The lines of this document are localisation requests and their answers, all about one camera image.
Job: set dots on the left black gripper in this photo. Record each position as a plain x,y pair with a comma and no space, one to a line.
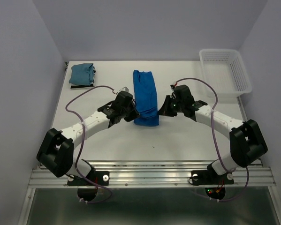
135,114

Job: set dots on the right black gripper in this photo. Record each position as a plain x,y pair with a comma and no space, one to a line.
165,111

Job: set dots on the blue tank top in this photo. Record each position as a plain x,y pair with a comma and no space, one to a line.
146,99

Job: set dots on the teal tank top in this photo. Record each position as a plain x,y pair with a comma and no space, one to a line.
82,74

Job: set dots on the black white striped tank top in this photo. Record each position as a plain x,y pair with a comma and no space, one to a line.
73,87

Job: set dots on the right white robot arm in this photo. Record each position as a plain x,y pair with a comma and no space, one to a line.
247,143

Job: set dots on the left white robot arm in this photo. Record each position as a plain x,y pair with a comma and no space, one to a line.
56,152

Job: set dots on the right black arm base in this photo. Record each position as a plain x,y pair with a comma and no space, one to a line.
215,183

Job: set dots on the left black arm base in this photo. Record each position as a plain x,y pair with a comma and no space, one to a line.
93,189

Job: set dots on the white plastic basket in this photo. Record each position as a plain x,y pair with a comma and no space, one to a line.
224,70

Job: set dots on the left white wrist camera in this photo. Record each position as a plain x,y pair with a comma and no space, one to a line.
121,89

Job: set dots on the aluminium mounting rail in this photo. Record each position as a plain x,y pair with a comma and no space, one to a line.
175,174

